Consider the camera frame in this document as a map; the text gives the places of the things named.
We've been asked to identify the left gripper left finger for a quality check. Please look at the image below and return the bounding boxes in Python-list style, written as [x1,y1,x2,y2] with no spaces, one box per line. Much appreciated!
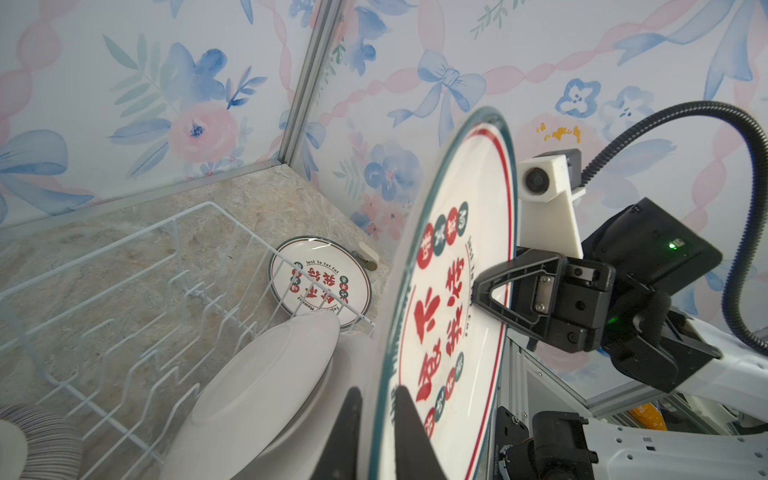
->
[310,387,363,480]

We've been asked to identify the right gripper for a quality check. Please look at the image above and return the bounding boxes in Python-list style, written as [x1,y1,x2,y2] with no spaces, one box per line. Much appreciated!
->
[472,248,616,353]

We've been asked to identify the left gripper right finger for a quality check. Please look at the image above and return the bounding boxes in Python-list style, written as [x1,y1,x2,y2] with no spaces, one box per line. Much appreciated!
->
[394,385,446,480]

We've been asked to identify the plate with green rim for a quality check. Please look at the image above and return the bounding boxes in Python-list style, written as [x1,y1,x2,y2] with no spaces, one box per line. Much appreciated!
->
[268,236,373,328]

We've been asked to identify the plate with orange pattern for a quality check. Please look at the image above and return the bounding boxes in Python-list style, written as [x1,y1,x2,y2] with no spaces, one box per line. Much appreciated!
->
[236,331,374,479]

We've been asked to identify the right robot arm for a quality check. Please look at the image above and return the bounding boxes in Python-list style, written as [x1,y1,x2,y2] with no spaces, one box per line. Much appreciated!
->
[472,195,767,479]

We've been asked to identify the striped ceramic bowl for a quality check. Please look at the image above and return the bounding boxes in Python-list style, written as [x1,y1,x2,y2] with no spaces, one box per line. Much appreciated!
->
[1,404,83,479]

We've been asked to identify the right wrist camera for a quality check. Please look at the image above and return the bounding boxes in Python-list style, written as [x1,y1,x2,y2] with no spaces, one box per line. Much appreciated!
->
[517,149,585,259]

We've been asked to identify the black corrugated cable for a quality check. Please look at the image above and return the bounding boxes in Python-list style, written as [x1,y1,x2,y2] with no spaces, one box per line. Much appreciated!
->
[578,100,768,358]

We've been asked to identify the white wire dish rack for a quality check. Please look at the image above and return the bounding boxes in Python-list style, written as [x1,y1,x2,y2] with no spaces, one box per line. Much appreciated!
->
[0,200,376,480]

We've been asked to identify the right aluminium corner post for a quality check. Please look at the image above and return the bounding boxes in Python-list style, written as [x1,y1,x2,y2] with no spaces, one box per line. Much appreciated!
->
[277,0,344,166]

